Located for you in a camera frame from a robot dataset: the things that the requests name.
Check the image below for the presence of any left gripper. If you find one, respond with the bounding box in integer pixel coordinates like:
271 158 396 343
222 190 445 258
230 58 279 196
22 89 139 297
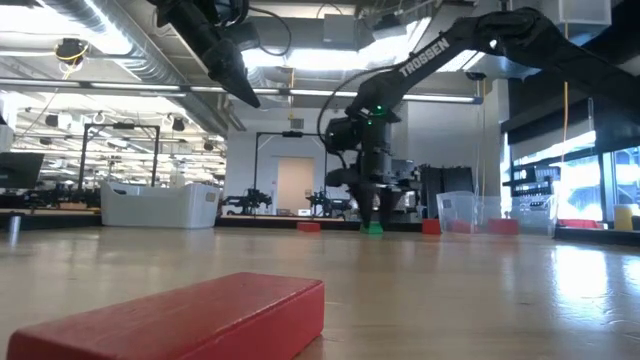
149 0 261 109

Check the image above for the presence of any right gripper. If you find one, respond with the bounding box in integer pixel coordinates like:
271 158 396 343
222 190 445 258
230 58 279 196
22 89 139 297
355 149 401 230

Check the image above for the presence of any long red wooden block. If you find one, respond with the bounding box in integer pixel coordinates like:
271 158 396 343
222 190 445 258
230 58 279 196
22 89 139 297
6 272 326 360
487 217 520 236

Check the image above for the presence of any dark shelf unit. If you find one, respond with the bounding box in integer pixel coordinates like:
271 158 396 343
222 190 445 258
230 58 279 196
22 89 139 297
392 158 419 224

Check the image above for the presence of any black cabinet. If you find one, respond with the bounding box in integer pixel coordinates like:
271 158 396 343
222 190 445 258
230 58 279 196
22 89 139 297
417 164 475 221

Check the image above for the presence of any clear plastic bin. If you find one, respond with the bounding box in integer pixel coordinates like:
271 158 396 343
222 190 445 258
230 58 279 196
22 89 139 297
437 190 559 237

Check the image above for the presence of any door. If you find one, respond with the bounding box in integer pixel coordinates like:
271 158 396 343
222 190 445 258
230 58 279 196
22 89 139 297
276 156 315 216

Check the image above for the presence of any long ceiling light fixture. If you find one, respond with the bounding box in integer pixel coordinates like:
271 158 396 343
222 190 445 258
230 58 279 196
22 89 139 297
0 77 484 105

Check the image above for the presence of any white plastic bin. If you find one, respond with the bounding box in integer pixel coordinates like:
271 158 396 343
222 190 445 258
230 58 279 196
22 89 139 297
99 180 223 230

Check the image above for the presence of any black equipment rack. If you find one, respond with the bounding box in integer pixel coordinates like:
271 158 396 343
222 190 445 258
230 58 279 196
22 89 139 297
502 164 562 197

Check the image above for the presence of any red flat object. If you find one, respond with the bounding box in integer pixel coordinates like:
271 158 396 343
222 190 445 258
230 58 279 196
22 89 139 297
556 218 605 230

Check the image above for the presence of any black monitor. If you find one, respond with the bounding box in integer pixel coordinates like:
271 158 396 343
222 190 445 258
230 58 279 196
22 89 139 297
0 151 46 190

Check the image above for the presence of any yellow cylinder container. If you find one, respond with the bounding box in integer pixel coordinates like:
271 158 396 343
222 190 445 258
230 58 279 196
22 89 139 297
613 203 634 231

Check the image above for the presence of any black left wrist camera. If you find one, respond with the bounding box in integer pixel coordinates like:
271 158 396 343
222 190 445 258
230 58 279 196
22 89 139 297
222 19 262 52

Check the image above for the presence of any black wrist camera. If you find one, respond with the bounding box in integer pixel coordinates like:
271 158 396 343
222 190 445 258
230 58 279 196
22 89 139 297
222 19 262 52
324 167 360 189

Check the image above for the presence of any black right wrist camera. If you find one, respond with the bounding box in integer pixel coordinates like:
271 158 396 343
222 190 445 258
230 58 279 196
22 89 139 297
324 167 360 189

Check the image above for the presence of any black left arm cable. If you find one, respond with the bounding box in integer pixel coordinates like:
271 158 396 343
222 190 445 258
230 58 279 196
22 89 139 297
247 4 294 57

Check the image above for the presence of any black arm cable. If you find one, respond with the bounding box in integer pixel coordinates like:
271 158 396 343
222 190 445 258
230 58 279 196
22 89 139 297
247 4 294 57
316 63 401 169

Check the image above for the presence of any black gantry frame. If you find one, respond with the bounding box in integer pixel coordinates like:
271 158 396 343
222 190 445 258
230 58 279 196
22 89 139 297
78 122 161 189
253 130 330 217

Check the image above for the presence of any black metal table frame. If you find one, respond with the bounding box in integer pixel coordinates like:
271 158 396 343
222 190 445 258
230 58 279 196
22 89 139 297
0 212 640 246

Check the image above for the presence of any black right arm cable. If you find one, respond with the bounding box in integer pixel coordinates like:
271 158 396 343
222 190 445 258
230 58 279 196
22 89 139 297
316 63 401 169

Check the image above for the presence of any silver air duct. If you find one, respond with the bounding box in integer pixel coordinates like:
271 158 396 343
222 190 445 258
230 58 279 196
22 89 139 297
42 0 184 86

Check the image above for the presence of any yellow cord reel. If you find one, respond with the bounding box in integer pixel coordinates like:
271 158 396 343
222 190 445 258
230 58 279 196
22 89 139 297
53 37 90 66

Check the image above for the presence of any silver metal post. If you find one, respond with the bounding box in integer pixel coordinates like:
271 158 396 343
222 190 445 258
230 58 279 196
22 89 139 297
7 214 22 246

